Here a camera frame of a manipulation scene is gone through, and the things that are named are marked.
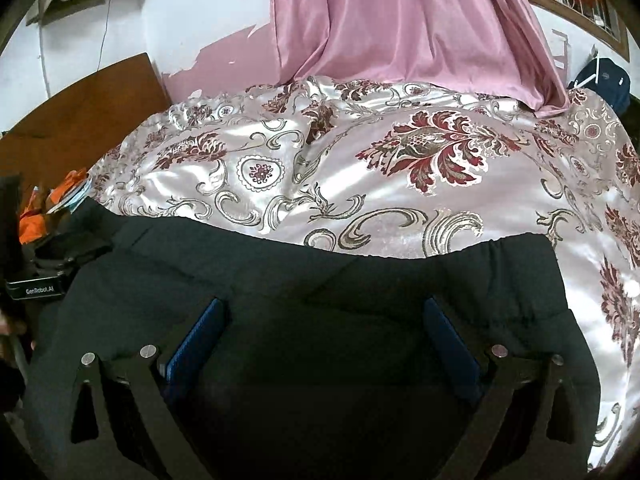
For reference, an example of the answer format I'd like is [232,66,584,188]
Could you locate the pink satin curtain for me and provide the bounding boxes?
[267,0,571,118]

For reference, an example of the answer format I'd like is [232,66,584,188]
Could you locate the orange cloth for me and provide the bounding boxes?
[19,169,89,247]

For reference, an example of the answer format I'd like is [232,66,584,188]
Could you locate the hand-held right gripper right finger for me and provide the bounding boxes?
[422,297,571,480]

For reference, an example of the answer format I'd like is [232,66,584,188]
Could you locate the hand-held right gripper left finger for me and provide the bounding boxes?
[70,297,226,480]

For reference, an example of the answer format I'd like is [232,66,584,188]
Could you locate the floral satin bedspread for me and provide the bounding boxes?
[87,75,640,466]

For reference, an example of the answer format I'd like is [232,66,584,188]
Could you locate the thin hanging wall cable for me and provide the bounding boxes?
[101,0,115,53]

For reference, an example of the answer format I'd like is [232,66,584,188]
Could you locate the brown wooden headboard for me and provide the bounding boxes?
[0,52,172,196]

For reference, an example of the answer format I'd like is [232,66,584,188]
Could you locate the black pants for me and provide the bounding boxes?
[22,197,601,480]

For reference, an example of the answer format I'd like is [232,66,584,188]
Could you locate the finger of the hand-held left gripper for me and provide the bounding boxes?
[34,237,114,268]

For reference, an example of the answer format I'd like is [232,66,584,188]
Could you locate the dark blue backpack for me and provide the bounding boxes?
[567,56,633,116]

